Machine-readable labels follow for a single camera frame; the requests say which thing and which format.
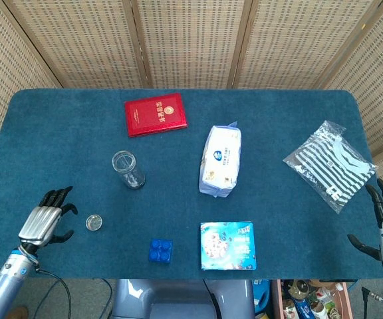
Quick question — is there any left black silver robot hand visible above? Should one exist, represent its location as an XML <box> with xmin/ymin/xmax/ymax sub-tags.
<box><xmin>17</xmin><ymin>185</ymin><xmax>78</xmax><ymax>249</ymax></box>

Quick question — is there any small jar lid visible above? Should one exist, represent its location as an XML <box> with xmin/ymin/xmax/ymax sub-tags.
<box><xmin>85</xmin><ymin>214</ymin><xmax>104</xmax><ymax>232</ymax></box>

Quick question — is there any clear glass jar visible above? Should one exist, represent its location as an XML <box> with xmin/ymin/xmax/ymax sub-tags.
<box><xmin>112</xmin><ymin>150</ymin><xmax>146</xmax><ymax>190</ymax></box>

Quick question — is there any striped shirt in plastic bag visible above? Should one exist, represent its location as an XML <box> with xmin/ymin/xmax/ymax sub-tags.
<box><xmin>283</xmin><ymin>120</ymin><xmax>378</xmax><ymax>215</ymax></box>

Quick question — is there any pink crate with clutter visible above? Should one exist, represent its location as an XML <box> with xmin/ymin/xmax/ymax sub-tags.
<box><xmin>270</xmin><ymin>278</ymin><xmax>354</xmax><ymax>319</ymax></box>

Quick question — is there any blue building block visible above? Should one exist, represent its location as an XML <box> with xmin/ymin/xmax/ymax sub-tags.
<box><xmin>148</xmin><ymin>239</ymin><xmax>174</xmax><ymax>265</ymax></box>

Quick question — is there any blue table cloth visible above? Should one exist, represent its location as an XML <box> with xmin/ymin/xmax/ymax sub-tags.
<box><xmin>0</xmin><ymin>88</ymin><xmax>383</xmax><ymax>280</ymax></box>

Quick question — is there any blue plastic container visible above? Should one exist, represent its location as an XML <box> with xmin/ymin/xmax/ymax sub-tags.
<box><xmin>252</xmin><ymin>278</ymin><xmax>271</xmax><ymax>316</ymax></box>

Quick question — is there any woven folding screen panel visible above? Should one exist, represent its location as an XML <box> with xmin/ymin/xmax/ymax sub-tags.
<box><xmin>0</xmin><ymin>0</ymin><xmax>63</xmax><ymax>137</ymax></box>
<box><xmin>3</xmin><ymin>0</ymin><xmax>150</xmax><ymax>89</ymax></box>
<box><xmin>131</xmin><ymin>0</ymin><xmax>257</xmax><ymax>90</ymax></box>
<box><xmin>324</xmin><ymin>0</ymin><xmax>383</xmax><ymax>187</ymax></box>
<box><xmin>233</xmin><ymin>0</ymin><xmax>383</xmax><ymax>90</ymax></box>

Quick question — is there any red certificate book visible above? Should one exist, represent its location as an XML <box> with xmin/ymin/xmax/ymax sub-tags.
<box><xmin>124</xmin><ymin>92</ymin><xmax>189</xmax><ymax>138</ymax></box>

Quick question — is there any grey robot torso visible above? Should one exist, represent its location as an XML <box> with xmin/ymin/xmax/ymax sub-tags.
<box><xmin>111</xmin><ymin>278</ymin><xmax>256</xmax><ymax>319</ymax></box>

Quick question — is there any blue cookie box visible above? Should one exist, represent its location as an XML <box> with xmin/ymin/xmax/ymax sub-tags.
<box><xmin>199</xmin><ymin>221</ymin><xmax>257</xmax><ymax>271</ymax></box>

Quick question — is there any white tissue pack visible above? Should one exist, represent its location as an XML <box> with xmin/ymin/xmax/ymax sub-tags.
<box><xmin>198</xmin><ymin>121</ymin><xmax>242</xmax><ymax>199</ymax></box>

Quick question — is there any black plug cable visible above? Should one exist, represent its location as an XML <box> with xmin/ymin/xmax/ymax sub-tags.
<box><xmin>360</xmin><ymin>286</ymin><xmax>383</xmax><ymax>319</ymax></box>

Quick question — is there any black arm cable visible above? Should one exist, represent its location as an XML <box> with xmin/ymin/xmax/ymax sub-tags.
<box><xmin>34</xmin><ymin>267</ymin><xmax>73</xmax><ymax>319</ymax></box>

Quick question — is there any thin black floor cable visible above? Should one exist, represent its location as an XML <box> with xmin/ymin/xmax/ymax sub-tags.
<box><xmin>100</xmin><ymin>278</ymin><xmax>114</xmax><ymax>308</ymax></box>

